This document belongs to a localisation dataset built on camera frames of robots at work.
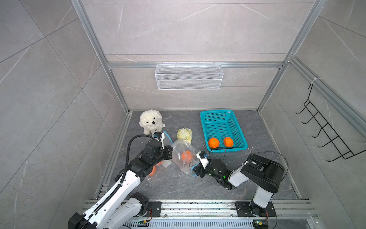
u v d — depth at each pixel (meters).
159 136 0.70
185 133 0.99
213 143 0.93
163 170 0.87
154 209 0.73
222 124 1.11
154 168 0.84
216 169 0.69
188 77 1.01
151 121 0.90
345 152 0.59
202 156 0.75
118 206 0.45
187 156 0.80
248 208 0.73
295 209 0.75
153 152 0.58
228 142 0.94
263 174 0.48
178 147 0.83
